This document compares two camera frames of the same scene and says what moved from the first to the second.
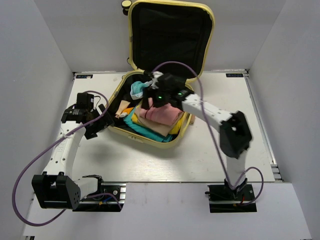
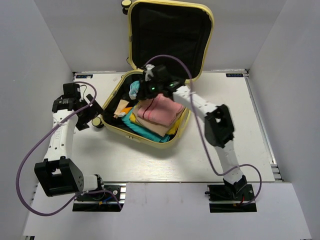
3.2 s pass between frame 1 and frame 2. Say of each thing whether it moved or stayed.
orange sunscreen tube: stayed
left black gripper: moved
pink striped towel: stayed
